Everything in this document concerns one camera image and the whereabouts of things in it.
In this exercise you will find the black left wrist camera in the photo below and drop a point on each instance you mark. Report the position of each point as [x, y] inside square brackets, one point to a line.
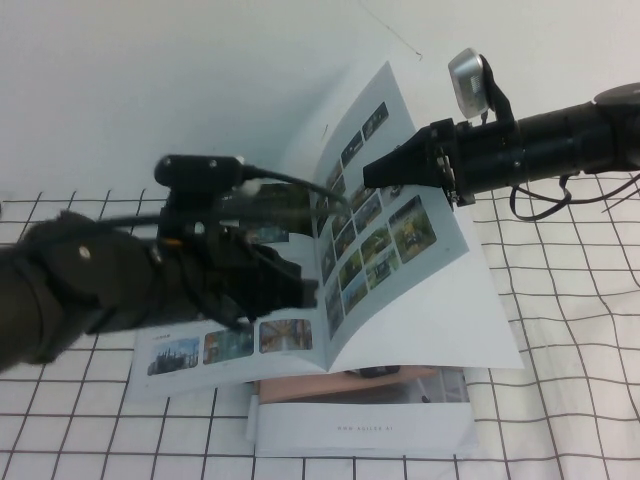
[197, 170]

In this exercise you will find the closed white brochure with shelf photo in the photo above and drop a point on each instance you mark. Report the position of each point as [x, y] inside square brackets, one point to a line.
[360, 420]

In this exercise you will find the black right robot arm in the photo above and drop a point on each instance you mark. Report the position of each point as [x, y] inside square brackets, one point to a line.
[580, 135]

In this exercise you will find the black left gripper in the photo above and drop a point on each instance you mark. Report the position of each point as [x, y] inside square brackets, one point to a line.
[220, 280]

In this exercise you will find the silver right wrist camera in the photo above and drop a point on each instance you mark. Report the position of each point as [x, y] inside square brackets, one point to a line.
[467, 82]

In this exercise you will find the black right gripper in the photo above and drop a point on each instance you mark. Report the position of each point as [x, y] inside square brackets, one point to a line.
[480, 160]

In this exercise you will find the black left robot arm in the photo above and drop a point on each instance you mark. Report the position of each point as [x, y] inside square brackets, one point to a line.
[65, 290]

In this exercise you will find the white tablecloth with black grid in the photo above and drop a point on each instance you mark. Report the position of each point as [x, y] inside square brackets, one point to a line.
[565, 375]

